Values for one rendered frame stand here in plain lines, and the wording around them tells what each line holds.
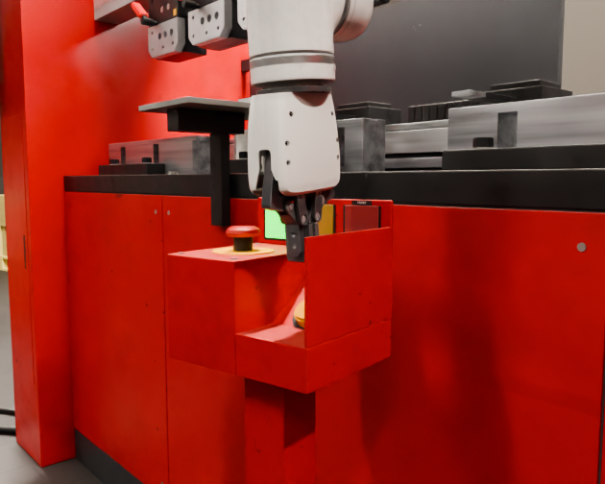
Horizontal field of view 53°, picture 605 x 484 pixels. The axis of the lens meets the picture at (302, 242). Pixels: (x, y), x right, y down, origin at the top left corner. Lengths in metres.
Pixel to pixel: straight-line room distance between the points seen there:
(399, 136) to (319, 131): 0.76
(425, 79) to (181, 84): 0.86
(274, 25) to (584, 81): 2.62
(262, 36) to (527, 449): 0.56
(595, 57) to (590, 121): 2.28
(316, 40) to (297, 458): 0.45
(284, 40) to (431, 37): 1.12
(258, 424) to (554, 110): 0.55
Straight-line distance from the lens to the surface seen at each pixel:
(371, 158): 1.09
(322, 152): 0.62
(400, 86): 1.73
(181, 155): 1.57
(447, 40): 1.65
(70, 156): 1.96
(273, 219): 0.79
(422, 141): 1.33
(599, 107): 0.86
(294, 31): 0.59
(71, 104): 1.98
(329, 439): 1.04
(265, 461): 0.73
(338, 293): 0.61
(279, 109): 0.58
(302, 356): 0.59
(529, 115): 0.90
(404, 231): 0.86
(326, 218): 0.73
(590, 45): 3.16
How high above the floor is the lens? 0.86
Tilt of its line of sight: 6 degrees down
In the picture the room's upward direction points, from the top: straight up
